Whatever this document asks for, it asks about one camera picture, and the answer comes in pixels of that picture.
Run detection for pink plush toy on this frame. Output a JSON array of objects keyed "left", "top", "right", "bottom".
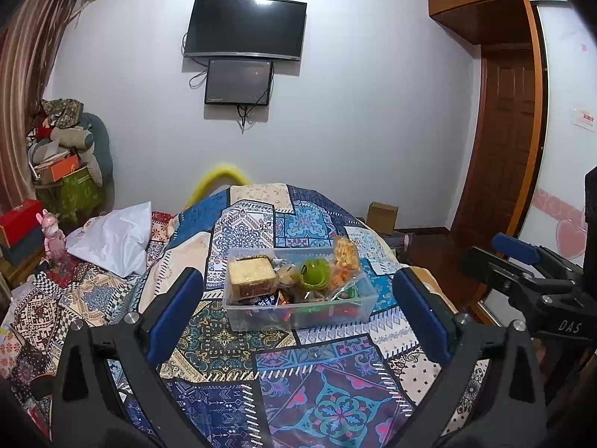
[{"left": 36, "top": 209, "right": 70, "bottom": 262}]

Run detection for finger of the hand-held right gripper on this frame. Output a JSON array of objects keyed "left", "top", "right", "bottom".
[
  {"left": 459, "top": 246, "right": 546, "bottom": 300},
  {"left": 491, "top": 232, "right": 584, "bottom": 272}
]

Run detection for wooden overhead cabinet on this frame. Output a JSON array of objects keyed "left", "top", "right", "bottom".
[{"left": 426, "top": 0, "right": 567, "bottom": 46}]

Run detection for dark cloth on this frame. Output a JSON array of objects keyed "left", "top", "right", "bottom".
[{"left": 23, "top": 373, "right": 56, "bottom": 403}]

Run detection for grey plush toy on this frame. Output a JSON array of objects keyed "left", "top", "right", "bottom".
[{"left": 30, "top": 112, "right": 115, "bottom": 187}]

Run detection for bag of orange crispy snacks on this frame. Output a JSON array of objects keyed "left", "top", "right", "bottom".
[{"left": 326, "top": 236, "right": 362, "bottom": 290}]

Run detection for brown wooden door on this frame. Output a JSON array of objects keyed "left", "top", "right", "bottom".
[{"left": 450, "top": 46, "right": 537, "bottom": 243}]

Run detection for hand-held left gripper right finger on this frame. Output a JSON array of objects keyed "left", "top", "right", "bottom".
[{"left": 392, "top": 268, "right": 546, "bottom": 448}]

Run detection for white pillow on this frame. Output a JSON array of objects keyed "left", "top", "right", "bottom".
[{"left": 66, "top": 202, "right": 153, "bottom": 277}]

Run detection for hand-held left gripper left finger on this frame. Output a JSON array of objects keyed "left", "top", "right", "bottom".
[{"left": 50, "top": 267, "right": 206, "bottom": 448}]

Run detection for orange box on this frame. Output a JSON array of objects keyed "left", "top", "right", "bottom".
[{"left": 40, "top": 154, "right": 82, "bottom": 184}]

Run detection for purple label wafer roll packet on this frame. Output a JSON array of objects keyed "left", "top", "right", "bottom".
[{"left": 227, "top": 256, "right": 281, "bottom": 302}]

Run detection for striped brown curtain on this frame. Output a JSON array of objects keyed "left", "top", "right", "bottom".
[{"left": 0, "top": 0, "right": 94, "bottom": 215}]

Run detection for green round snack cup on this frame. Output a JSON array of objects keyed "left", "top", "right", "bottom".
[{"left": 298, "top": 258, "right": 333, "bottom": 290}]

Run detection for red white door sticker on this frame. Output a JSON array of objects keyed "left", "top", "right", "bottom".
[{"left": 571, "top": 107, "right": 597, "bottom": 130}]

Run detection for dark grey box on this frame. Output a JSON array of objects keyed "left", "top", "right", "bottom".
[{"left": 0, "top": 228, "right": 47, "bottom": 267}]

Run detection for green patterned cloth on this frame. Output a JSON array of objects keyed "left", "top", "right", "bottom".
[{"left": 36, "top": 165, "right": 106, "bottom": 222}]

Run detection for clear plastic container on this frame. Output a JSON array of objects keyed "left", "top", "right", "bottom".
[{"left": 223, "top": 246, "right": 378, "bottom": 332}]

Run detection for cardboard box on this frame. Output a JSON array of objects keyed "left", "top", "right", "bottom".
[{"left": 366, "top": 202, "right": 399, "bottom": 235}]

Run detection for hanging black cable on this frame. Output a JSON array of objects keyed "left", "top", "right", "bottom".
[{"left": 235, "top": 103, "right": 256, "bottom": 132}]

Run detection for red box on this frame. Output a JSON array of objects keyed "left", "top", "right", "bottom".
[{"left": 0, "top": 199, "right": 44, "bottom": 248}]

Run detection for yellow hoop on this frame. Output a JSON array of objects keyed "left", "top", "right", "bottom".
[{"left": 185, "top": 163, "right": 250, "bottom": 208}]

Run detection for red patchwork bedsheet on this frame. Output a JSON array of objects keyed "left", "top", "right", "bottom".
[{"left": 0, "top": 210, "right": 178, "bottom": 435}]

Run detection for patterned cloth bag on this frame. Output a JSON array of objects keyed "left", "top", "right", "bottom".
[{"left": 41, "top": 99, "right": 85, "bottom": 129}]

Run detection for white sliding door pink hearts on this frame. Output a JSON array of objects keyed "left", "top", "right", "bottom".
[{"left": 518, "top": 0, "right": 597, "bottom": 262}]

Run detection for small black wall monitor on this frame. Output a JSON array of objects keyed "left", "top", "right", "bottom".
[{"left": 204, "top": 58, "right": 274, "bottom": 106}]

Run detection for blue patchwork blanket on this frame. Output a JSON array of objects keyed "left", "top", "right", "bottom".
[{"left": 107, "top": 183, "right": 490, "bottom": 448}]

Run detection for black wall television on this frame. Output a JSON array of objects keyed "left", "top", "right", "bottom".
[{"left": 183, "top": 0, "right": 307, "bottom": 62}]

